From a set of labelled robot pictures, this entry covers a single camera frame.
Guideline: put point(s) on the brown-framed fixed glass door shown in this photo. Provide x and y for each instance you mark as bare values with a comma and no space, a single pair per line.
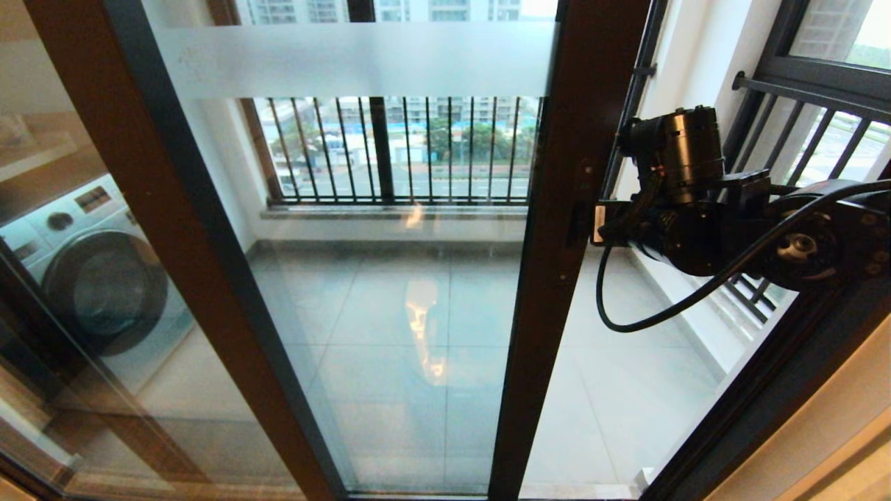
111,104

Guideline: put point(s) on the brown-framed sliding glass door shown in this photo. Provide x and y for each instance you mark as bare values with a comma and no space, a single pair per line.
550,313

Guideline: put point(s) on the silver front-load washing machine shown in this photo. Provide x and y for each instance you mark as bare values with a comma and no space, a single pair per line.
104,292

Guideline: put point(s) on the cream wall shelf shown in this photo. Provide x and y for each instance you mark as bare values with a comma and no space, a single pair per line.
35,156

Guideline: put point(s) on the dark wide window frame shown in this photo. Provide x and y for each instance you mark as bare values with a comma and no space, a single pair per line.
381,153

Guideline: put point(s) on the dark door frame jamb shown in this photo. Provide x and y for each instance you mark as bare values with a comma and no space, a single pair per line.
773,403

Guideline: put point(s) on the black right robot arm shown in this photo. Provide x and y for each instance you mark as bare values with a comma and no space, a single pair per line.
835,243

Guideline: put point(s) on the long grey stone window sill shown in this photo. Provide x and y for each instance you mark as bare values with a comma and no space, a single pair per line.
390,213

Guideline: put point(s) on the beige wooden door casing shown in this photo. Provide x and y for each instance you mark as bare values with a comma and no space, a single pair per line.
835,431

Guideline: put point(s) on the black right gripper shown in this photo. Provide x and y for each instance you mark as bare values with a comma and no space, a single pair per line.
686,153

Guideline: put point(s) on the dark narrow window frame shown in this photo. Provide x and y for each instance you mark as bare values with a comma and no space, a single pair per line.
821,69

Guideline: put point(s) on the black short window railing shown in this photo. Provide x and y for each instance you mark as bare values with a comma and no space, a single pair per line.
800,93

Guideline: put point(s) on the black long window railing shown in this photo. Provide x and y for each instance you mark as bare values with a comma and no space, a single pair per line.
390,200

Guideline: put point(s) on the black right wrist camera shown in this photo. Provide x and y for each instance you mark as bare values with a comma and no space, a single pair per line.
600,223

